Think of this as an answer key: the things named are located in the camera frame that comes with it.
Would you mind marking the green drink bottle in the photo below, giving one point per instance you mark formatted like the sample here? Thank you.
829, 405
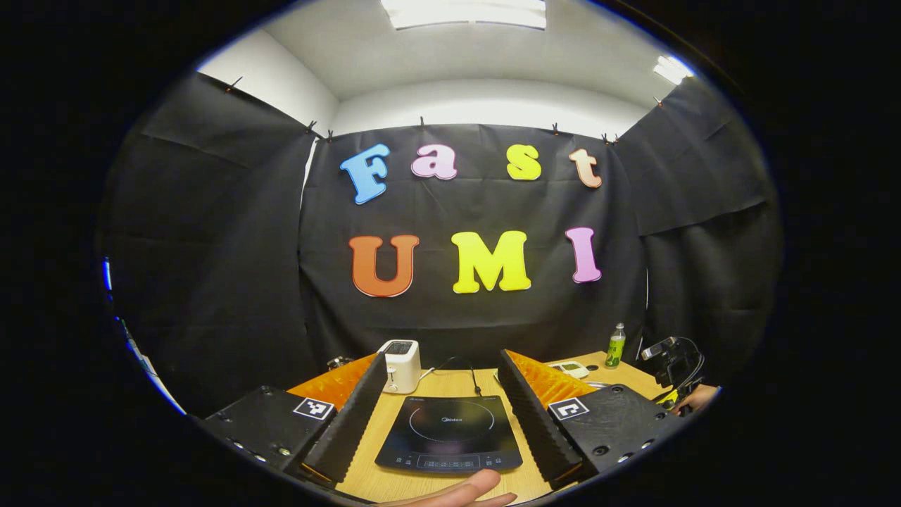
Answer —
615, 350

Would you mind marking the black backdrop cloth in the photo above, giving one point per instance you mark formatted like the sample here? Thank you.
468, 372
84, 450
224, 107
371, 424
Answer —
457, 317

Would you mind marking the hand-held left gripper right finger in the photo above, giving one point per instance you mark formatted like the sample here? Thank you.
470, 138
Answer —
535, 422

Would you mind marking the black induction cooktop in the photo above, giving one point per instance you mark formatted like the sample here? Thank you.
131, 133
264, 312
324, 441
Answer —
450, 422

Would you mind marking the small white snack tray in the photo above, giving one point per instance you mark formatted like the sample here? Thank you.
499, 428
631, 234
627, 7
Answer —
570, 369

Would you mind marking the small ceiling light panel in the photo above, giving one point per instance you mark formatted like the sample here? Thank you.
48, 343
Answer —
672, 69

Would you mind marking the white toaster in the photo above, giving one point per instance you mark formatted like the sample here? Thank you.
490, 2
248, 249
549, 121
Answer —
405, 370

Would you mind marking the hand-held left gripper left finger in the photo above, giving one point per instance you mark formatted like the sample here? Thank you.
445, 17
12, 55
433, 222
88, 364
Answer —
352, 415

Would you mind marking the large ceiling light panel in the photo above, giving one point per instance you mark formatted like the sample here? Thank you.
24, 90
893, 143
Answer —
464, 13

